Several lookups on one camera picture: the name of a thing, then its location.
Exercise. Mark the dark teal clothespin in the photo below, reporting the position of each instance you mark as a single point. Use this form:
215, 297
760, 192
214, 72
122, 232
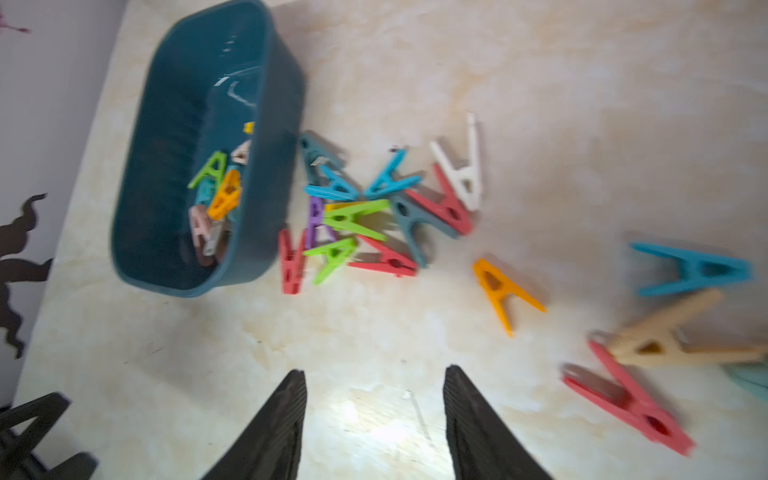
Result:
315, 152

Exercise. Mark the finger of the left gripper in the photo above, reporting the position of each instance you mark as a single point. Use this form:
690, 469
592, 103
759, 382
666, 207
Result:
23, 428

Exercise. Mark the dark teal storage box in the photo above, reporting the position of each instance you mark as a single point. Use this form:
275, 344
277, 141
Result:
219, 78

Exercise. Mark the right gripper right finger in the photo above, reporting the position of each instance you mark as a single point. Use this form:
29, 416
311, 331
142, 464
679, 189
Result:
480, 444

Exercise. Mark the red clothespin near box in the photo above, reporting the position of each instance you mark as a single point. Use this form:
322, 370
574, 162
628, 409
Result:
292, 262

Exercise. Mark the purple clothespin in pile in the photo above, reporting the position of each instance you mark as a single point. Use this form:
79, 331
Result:
316, 212

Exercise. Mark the green clothespin in box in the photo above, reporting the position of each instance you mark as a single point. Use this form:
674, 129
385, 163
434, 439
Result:
214, 168

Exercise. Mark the pale pink clothespin box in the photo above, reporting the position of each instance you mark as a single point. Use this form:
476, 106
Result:
200, 229

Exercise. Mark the blue clothespin right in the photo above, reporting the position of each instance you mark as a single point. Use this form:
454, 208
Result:
697, 270

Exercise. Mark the orange clothespin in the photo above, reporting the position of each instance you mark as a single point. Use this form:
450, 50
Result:
227, 197
498, 287

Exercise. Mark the green clothespin in pile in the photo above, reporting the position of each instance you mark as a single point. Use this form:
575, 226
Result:
345, 216

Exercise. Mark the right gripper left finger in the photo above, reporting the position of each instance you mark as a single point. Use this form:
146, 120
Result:
270, 445

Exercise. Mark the blue clothespin in pile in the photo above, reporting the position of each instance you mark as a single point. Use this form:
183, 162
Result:
385, 184

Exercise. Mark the grey clothespin lower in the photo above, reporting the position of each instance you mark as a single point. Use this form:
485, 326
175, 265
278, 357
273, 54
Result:
212, 243

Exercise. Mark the pink clothespin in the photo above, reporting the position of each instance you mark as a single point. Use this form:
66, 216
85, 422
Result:
634, 406

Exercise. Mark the crimson clothespin beside white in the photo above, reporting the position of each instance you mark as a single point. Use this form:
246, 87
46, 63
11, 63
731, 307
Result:
450, 210

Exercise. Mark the beige clothespin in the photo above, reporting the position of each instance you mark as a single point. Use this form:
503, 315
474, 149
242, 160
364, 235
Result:
652, 342

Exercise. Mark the red clothespin in pile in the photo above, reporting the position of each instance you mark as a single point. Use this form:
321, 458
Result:
389, 261

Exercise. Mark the mint clothespin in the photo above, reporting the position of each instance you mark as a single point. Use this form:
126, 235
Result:
751, 377

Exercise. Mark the white clothespin top pile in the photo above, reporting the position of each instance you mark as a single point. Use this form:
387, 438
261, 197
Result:
465, 180

